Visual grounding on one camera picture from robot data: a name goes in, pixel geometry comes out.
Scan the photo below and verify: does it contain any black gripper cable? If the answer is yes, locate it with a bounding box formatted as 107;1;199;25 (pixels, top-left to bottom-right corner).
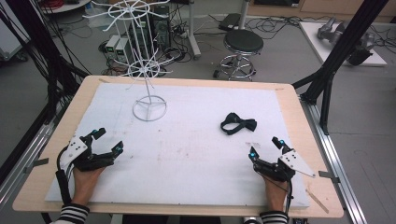
55;145;75;207
285;179;295;217

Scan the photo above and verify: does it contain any person's left hand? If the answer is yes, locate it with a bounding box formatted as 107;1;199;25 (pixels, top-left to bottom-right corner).
72;166;107;207

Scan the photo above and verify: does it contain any black flat box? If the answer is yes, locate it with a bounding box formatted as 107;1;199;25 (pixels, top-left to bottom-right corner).
218;12;243;32

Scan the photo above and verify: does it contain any white foam mat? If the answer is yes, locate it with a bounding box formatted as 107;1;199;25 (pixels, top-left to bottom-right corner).
44;81;312;210

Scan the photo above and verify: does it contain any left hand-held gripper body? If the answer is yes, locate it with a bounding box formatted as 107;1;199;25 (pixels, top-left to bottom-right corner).
59;135;116;173

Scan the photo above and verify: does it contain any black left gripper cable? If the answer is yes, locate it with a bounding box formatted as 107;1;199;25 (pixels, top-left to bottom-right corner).
55;145;75;207

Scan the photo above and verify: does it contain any grey robot device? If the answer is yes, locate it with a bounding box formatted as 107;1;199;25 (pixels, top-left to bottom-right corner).
317;16;378;51

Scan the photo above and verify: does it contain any floor cable bundle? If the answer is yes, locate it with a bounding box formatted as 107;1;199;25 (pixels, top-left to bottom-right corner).
245;14;316;40

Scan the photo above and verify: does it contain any thin wooden stick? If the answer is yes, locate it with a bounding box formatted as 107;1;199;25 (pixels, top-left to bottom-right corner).
304;189;331;215

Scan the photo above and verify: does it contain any black round stool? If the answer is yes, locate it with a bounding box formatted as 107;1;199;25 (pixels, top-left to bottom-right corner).
212;28;265;82

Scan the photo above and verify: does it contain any white cabinet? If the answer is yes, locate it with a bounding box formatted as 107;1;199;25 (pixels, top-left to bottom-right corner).
0;5;31;63

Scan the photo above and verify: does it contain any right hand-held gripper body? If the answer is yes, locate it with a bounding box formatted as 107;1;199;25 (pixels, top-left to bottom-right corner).
253;148;317;183

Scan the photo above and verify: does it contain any black metal frame strut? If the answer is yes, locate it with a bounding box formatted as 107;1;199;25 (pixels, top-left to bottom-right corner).
291;0;390;135

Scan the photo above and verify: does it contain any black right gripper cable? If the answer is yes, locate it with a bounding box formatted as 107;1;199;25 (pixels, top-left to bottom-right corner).
285;179;295;217

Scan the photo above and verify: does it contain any aluminium rail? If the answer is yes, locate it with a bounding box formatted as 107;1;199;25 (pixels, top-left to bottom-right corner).
0;123;58;207
299;95;369;224

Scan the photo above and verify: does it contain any white floor board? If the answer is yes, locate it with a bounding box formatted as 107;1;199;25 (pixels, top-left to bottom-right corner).
298;21;389;67

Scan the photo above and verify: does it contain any white wire display rack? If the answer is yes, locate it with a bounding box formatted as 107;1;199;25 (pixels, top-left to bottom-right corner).
81;0;174;122

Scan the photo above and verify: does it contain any person's right hand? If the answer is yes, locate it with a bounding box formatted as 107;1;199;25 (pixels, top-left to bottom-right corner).
263;176;290;213

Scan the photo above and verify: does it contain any small grey computer box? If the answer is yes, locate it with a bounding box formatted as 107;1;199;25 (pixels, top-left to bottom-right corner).
105;34;121;61
115;37;135;65

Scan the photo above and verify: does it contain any grey stand post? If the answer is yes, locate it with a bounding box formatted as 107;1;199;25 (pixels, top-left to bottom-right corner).
186;0;203;61

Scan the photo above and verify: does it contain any black metal frame with cables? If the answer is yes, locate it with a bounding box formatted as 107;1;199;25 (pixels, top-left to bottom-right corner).
0;0;92;185

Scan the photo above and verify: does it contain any metal table bracket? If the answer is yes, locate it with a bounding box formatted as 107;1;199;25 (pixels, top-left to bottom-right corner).
23;157;50;175
318;170;341;185

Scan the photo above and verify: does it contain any white round table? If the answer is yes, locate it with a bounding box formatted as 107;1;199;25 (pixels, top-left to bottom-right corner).
39;0;92;15

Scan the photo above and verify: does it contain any black bow tie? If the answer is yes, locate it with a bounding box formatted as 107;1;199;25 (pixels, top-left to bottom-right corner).
219;112;259;136

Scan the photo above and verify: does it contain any black computer tower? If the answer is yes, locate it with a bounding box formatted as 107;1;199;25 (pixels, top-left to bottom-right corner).
148;5;172;51

